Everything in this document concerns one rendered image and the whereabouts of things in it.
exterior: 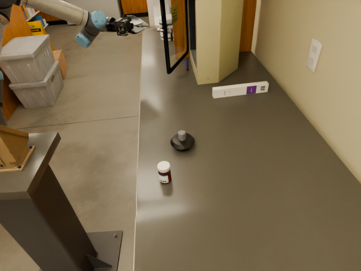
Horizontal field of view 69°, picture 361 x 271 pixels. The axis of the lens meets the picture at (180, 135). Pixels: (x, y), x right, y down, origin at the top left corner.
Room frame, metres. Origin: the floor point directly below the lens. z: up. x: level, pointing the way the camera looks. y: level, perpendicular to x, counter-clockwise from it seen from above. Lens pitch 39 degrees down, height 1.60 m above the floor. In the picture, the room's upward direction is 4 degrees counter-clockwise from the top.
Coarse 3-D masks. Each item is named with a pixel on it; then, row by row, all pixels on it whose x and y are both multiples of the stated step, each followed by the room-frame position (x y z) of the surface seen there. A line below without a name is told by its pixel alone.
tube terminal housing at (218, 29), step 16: (208, 0) 1.21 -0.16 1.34; (224, 0) 1.23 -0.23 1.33; (240, 0) 1.34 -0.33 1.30; (208, 16) 1.21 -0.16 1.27; (224, 16) 1.23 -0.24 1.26; (240, 16) 1.35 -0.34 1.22; (208, 32) 1.21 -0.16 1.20; (224, 32) 1.24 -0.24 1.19; (240, 32) 1.36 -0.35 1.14; (208, 48) 1.21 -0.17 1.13; (224, 48) 1.24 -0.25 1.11; (192, 64) 1.40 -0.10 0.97; (208, 64) 1.21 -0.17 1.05; (224, 64) 1.25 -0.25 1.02; (208, 80) 1.21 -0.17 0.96
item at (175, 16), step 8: (160, 0) 1.24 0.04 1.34; (168, 0) 1.31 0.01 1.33; (176, 0) 1.39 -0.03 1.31; (184, 0) 1.49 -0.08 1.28; (168, 8) 1.30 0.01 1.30; (176, 8) 1.39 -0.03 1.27; (184, 8) 1.48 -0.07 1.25; (168, 16) 1.29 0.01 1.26; (176, 16) 1.38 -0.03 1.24; (184, 16) 1.48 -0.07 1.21; (168, 24) 1.29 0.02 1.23; (176, 24) 1.37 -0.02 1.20; (184, 24) 1.47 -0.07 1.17; (176, 32) 1.37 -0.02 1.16; (184, 32) 1.47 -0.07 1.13; (168, 40) 1.27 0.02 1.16; (176, 40) 1.36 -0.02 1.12; (184, 40) 1.46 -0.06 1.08; (176, 48) 1.35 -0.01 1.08; (184, 48) 1.46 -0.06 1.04; (176, 56) 1.35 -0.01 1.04
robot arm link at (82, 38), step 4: (84, 28) 1.35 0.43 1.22; (80, 32) 1.38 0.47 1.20; (84, 32) 1.35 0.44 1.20; (76, 36) 1.36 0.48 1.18; (80, 36) 1.35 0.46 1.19; (84, 36) 1.35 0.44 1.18; (88, 36) 1.35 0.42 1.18; (92, 36) 1.34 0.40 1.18; (96, 36) 1.36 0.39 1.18; (76, 40) 1.37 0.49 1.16; (80, 40) 1.35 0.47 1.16; (84, 40) 1.34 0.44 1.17; (88, 40) 1.35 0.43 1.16; (92, 40) 1.38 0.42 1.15; (80, 44) 1.37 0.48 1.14; (84, 44) 1.35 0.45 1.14; (88, 44) 1.35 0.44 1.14
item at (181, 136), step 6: (180, 132) 0.74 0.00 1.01; (174, 138) 0.75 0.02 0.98; (180, 138) 0.73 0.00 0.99; (186, 138) 0.74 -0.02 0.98; (192, 138) 0.74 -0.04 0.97; (174, 144) 0.72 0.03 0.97; (180, 144) 0.71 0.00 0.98; (186, 144) 0.71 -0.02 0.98; (192, 144) 0.72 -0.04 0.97; (180, 150) 0.71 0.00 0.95; (186, 150) 0.71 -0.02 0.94
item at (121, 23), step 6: (114, 18) 1.47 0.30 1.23; (120, 18) 1.42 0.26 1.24; (126, 18) 1.42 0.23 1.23; (108, 24) 1.40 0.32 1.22; (114, 24) 1.40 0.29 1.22; (120, 24) 1.37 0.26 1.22; (126, 24) 1.39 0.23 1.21; (132, 24) 1.43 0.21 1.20; (108, 30) 1.40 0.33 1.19; (114, 30) 1.40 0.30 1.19; (120, 30) 1.38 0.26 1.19; (126, 30) 1.38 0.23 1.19
